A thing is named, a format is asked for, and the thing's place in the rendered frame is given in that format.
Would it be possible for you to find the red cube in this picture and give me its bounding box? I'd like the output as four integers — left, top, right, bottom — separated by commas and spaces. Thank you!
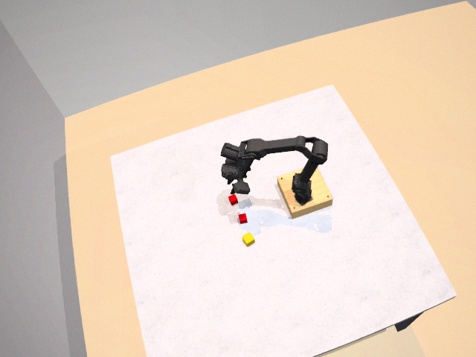
239, 213, 248, 224
228, 194, 238, 205

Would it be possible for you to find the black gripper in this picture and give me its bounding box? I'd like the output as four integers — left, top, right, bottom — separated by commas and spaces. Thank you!
225, 158, 251, 195

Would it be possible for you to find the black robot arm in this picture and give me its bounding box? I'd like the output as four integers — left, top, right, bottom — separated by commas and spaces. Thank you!
220, 135, 328, 206

